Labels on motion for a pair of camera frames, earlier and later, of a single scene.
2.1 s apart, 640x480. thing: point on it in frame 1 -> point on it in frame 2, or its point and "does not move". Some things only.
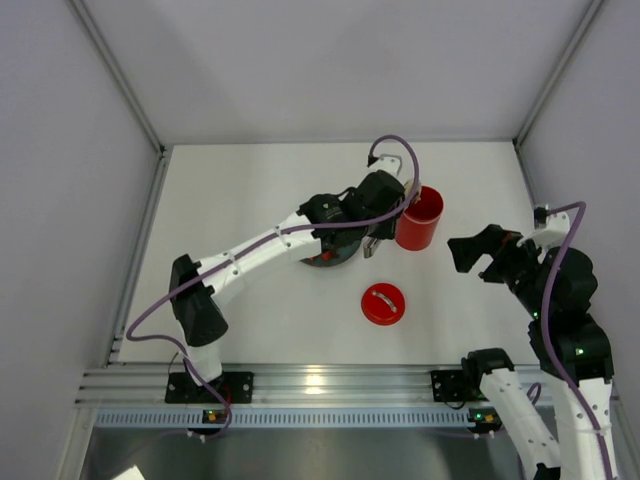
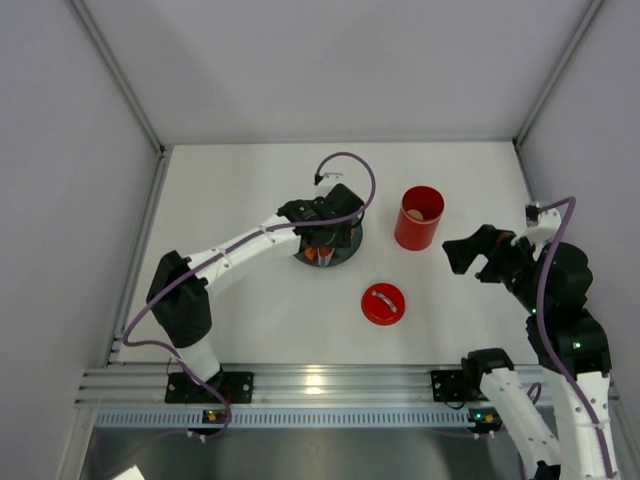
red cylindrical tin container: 417,222 does not move
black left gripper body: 388,226 -> 323,240
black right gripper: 500,257 does not move
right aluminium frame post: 527,127 does not move
